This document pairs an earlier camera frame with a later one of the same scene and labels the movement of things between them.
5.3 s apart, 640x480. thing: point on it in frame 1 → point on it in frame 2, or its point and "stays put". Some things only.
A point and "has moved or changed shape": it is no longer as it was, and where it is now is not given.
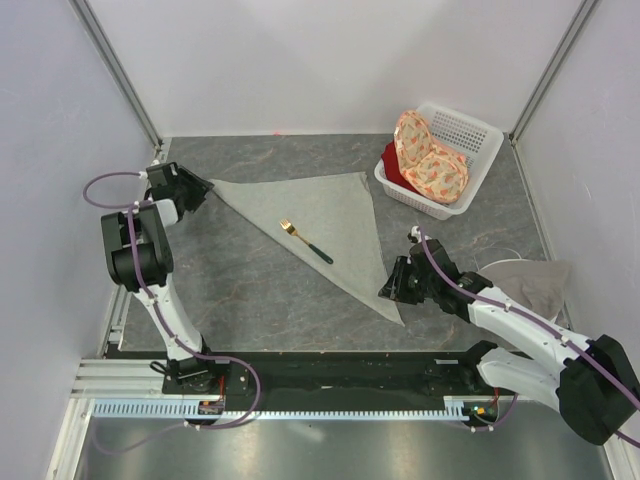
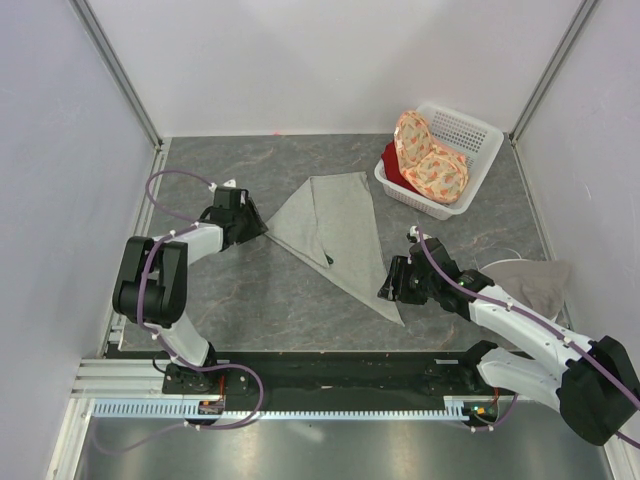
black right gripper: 394,288 stays put
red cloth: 394,169 stays put
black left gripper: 198,186 → 257,227
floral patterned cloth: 432,171 stays put
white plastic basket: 478,145 stays put
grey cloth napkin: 335,212 has moved or changed shape
